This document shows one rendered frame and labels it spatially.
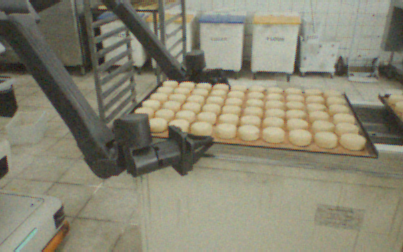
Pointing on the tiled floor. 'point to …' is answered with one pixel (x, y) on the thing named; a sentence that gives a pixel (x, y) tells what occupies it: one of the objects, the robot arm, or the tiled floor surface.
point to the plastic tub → (27, 128)
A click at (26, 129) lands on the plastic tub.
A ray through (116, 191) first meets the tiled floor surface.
